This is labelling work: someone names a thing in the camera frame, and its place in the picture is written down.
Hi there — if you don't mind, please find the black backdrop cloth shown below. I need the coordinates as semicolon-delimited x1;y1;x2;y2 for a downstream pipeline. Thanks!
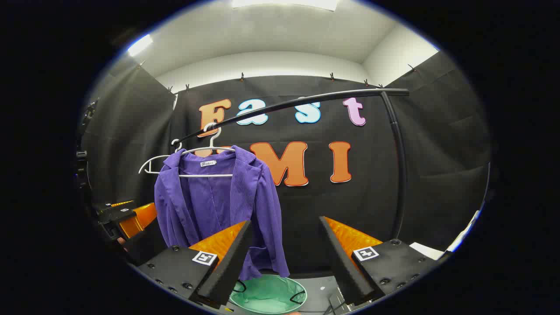
81;52;493;280

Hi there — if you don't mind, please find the ceiling light panel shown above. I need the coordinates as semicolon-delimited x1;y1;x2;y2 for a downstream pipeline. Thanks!
127;34;154;56
231;0;340;11

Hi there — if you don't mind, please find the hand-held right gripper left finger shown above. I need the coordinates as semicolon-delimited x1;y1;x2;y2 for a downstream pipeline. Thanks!
137;220;253;309

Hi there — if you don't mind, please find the green laundry hamper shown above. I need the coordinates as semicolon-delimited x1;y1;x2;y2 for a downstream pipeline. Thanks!
228;274;308;315

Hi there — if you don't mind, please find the purple corduroy jacket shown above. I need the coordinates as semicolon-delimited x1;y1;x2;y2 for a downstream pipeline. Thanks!
154;145;290;280

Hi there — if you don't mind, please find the black clothes rack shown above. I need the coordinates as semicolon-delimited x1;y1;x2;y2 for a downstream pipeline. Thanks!
174;87;410;240

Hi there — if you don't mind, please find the white clothes hanger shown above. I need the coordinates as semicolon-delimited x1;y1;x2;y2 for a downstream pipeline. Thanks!
177;122;237;179
138;139;184;175

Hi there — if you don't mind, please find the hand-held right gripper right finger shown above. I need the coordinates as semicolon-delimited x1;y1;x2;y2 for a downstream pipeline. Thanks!
318;216;441;307

